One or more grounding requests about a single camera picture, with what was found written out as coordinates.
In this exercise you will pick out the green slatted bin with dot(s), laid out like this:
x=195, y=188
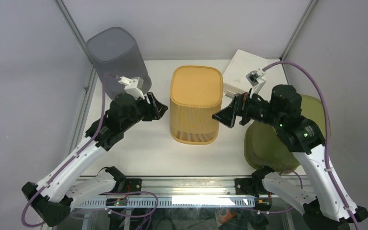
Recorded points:
x=263, y=148

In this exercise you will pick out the white perforated plastic basket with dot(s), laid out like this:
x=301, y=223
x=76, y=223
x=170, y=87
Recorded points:
x=242, y=63

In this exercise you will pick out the white slotted cable duct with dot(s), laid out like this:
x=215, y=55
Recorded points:
x=178, y=201

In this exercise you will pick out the yellow slatted bin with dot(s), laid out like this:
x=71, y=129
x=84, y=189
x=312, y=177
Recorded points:
x=196, y=93

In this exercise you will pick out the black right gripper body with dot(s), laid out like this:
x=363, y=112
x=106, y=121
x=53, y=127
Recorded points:
x=259, y=111

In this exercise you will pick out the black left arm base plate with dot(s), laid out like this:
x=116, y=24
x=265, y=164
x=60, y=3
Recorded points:
x=127, y=185

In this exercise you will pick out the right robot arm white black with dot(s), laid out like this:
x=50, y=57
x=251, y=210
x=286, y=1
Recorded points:
x=329, y=207

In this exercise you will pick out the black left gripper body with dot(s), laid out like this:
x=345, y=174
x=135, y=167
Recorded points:
x=142, y=111

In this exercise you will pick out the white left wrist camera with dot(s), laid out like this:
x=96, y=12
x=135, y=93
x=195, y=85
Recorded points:
x=132, y=86

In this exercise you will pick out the large grey slatted bin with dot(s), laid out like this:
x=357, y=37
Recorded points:
x=114, y=52

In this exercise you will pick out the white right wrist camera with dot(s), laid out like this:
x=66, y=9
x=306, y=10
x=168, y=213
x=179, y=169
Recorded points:
x=255, y=78

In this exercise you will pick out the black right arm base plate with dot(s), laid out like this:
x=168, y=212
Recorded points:
x=246, y=186

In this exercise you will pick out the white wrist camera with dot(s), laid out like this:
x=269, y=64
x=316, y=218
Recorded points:
x=255, y=78
x=132, y=86

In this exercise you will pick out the aluminium mounting rail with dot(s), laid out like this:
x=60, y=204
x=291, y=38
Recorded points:
x=187, y=184

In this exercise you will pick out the orange object under table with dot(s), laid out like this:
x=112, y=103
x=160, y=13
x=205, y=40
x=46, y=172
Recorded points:
x=225, y=215

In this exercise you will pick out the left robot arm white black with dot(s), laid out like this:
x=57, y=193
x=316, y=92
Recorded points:
x=98, y=140

